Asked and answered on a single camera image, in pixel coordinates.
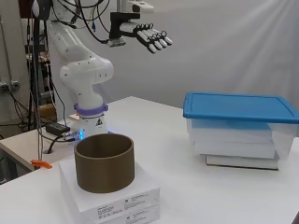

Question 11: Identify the black power adapter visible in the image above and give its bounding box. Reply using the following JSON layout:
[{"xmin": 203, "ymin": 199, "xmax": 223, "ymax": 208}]
[{"xmin": 45, "ymin": 121, "xmax": 71, "ymax": 136}]

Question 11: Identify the black stand pole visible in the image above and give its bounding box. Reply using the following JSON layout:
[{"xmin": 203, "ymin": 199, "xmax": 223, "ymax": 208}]
[{"xmin": 30, "ymin": 12, "xmax": 43, "ymax": 161}]

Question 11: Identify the white flat box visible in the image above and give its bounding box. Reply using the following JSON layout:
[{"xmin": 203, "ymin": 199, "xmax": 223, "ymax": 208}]
[
  {"xmin": 101, "ymin": 204, "xmax": 162, "ymax": 224},
  {"xmin": 58, "ymin": 156, "xmax": 162, "ymax": 224}
]

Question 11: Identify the orange clamp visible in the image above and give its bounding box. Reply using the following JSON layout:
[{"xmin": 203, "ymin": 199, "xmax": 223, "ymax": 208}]
[{"xmin": 30, "ymin": 159, "xmax": 53, "ymax": 170}]

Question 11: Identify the blue box lid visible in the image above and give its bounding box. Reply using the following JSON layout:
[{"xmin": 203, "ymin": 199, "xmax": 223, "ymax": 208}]
[{"xmin": 182, "ymin": 91, "xmax": 299, "ymax": 125}]

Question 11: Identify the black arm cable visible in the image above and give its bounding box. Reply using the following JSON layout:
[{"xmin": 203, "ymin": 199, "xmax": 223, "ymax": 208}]
[{"xmin": 50, "ymin": 0, "xmax": 112, "ymax": 45}]

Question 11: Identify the cardboard box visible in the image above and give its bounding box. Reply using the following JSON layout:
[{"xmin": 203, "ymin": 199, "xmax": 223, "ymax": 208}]
[{"xmin": 38, "ymin": 104, "xmax": 58, "ymax": 122}]

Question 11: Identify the thick white book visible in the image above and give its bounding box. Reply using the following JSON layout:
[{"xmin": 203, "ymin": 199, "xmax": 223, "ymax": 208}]
[
  {"xmin": 190, "ymin": 127, "xmax": 274, "ymax": 146},
  {"xmin": 193, "ymin": 141, "xmax": 278, "ymax": 160}
]

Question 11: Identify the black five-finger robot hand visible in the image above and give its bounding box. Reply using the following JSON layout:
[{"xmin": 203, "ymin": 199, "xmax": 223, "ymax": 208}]
[{"xmin": 108, "ymin": 11, "xmax": 174, "ymax": 54}]

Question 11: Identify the white hanging sheet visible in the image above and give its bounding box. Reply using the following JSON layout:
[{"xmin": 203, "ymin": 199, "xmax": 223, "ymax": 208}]
[{"xmin": 50, "ymin": 0, "xmax": 299, "ymax": 110}]

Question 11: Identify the black power cable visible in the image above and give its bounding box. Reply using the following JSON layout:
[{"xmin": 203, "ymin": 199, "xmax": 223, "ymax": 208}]
[{"xmin": 41, "ymin": 133, "xmax": 78, "ymax": 155}]

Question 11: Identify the clear plastic box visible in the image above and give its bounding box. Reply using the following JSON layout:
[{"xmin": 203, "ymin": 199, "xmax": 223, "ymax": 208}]
[{"xmin": 185, "ymin": 118, "xmax": 297, "ymax": 161}]

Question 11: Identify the grey wall socket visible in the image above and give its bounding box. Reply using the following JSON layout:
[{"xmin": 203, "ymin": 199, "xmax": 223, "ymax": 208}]
[{"xmin": 0, "ymin": 80, "xmax": 21, "ymax": 91}]

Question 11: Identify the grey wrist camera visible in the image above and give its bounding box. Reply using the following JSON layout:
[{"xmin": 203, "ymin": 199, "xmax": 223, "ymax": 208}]
[{"xmin": 107, "ymin": 36, "xmax": 127, "ymax": 49}]

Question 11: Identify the white book dark cover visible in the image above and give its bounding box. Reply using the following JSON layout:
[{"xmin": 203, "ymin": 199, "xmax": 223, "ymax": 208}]
[{"xmin": 205, "ymin": 151, "xmax": 280, "ymax": 172}]

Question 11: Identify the brown round tub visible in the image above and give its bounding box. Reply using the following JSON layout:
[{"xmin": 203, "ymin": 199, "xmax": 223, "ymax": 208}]
[{"xmin": 73, "ymin": 133, "xmax": 135, "ymax": 194}]

